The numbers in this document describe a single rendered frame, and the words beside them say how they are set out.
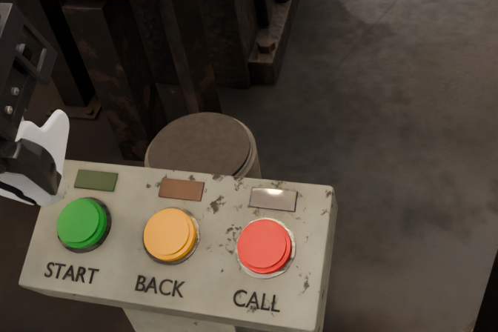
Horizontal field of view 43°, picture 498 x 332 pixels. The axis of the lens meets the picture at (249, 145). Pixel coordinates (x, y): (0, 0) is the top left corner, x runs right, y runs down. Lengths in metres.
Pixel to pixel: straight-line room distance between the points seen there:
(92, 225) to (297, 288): 0.17
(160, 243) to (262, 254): 0.08
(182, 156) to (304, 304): 0.25
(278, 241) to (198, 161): 0.21
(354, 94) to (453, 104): 0.22
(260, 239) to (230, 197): 0.05
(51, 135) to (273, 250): 0.17
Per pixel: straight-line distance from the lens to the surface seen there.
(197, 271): 0.48
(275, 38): 1.51
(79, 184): 0.54
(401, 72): 1.51
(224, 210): 0.49
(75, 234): 0.51
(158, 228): 0.49
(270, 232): 0.46
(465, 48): 1.59
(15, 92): 0.38
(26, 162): 0.37
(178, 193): 0.50
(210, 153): 0.65
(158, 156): 0.66
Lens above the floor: 0.99
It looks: 47 degrees down
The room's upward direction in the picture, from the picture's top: 11 degrees counter-clockwise
